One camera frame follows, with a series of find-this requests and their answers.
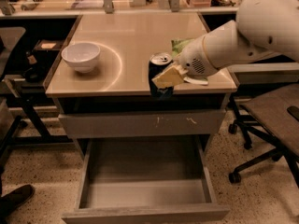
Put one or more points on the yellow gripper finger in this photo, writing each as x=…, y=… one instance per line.
x=171, y=76

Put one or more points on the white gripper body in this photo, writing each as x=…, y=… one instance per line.
x=193, y=57

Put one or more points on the blue pepsi can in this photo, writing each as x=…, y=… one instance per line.
x=158, y=62

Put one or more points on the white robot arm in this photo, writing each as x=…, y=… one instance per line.
x=261, y=28

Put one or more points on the closed grey top drawer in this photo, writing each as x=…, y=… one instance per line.
x=136, y=124

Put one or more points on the grey drawer cabinet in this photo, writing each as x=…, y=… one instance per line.
x=119, y=82

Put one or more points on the open grey middle drawer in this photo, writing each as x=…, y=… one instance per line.
x=149, y=180

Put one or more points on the green chip bag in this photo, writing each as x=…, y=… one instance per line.
x=177, y=46

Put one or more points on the white bowl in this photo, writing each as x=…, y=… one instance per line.
x=82, y=57

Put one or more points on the black office chair right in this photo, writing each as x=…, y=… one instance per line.
x=273, y=117

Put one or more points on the black office chair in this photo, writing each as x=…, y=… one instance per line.
x=273, y=117
x=9, y=38

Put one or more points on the black office chair left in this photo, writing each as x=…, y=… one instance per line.
x=9, y=38

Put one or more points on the black shoe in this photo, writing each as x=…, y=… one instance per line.
x=10, y=202

